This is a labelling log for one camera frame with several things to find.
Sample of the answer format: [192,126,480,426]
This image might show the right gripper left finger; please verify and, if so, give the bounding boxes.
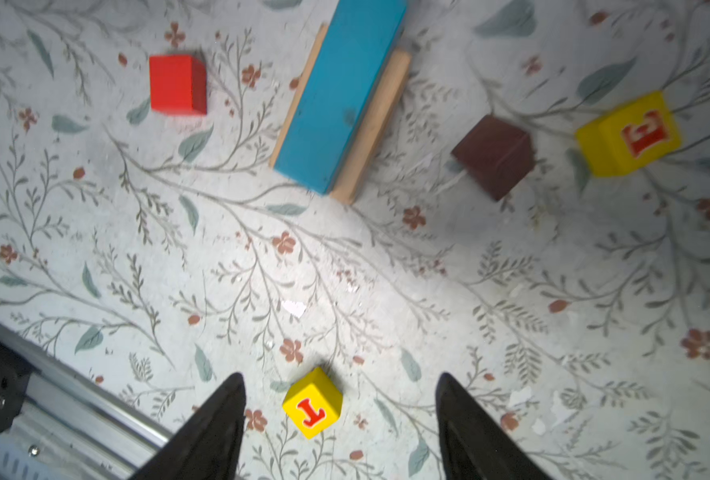
[132,373,246,480]

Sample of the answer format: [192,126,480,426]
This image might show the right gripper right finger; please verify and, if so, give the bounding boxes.
[435,372,550,480]

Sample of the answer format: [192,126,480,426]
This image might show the yellow cube red letter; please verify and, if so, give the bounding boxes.
[282,367,344,439]

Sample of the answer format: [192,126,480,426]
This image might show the dark brown house block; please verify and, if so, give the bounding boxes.
[451,115,535,202]

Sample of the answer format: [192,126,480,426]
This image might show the small yellow cube block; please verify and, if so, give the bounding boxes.
[575,91,681,177]

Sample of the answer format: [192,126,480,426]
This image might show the red cube block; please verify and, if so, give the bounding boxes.
[149,55,207,116]

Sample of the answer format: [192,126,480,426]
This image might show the teal rectangular block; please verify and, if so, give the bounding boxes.
[271,1,408,195]

